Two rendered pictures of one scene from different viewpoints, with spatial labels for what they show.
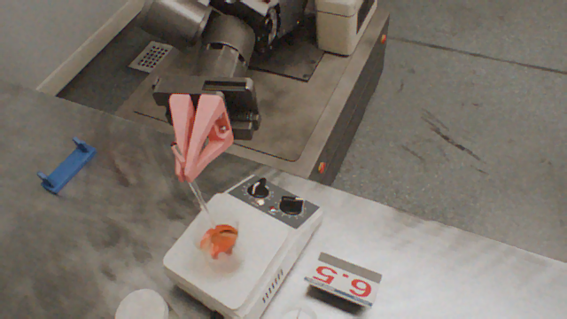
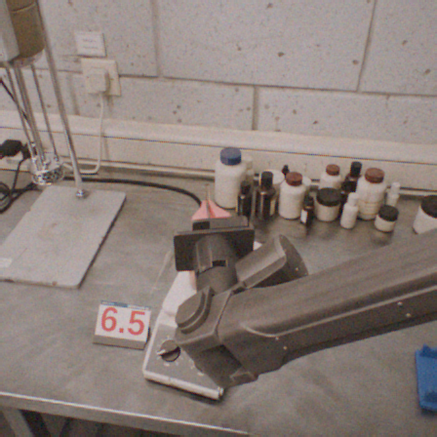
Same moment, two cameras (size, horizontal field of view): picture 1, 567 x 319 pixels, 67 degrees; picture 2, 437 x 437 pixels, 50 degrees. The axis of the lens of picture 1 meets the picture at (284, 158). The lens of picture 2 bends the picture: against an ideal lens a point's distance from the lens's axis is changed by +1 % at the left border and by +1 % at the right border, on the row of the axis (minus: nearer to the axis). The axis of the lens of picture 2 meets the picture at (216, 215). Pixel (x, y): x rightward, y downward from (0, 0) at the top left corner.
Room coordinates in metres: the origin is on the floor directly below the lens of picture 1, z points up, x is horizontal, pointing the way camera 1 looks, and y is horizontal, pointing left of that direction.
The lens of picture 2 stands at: (0.72, -0.09, 1.42)
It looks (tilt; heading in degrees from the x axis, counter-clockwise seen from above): 39 degrees down; 158
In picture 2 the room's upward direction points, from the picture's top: straight up
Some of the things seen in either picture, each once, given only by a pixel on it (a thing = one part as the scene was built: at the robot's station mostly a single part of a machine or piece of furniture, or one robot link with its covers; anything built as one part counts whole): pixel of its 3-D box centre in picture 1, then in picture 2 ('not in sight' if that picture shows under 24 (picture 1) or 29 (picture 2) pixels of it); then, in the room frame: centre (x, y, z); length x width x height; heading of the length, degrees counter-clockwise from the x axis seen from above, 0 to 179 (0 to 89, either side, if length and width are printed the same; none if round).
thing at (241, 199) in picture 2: not in sight; (244, 198); (-0.02, 0.27, 0.79); 0.03 x 0.03 x 0.08
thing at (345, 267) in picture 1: (344, 277); (122, 324); (0.20, -0.05, 0.77); 0.09 x 0.06 x 0.04; 59
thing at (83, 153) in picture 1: (66, 163); (431, 375); (0.47, 0.37, 0.77); 0.10 x 0.03 x 0.04; 144
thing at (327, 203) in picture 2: not in sight; (327, 204); (0.05, 0.44, 0.78); 0.05 x 0.05 x 0.06
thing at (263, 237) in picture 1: (226, 247); (207, 291); (0.24, 0.09, 0.83); 0.12 x 0.12 x 0.01; 51
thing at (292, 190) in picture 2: not in sight; (292, 194); (0.02, 0.37, 0.80); 0.06 x 0.06 x 0.10
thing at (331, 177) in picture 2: not in sight; (330, 182); (0.00, 0.48, 0.79); 0.05 x 0.05 x 0.09
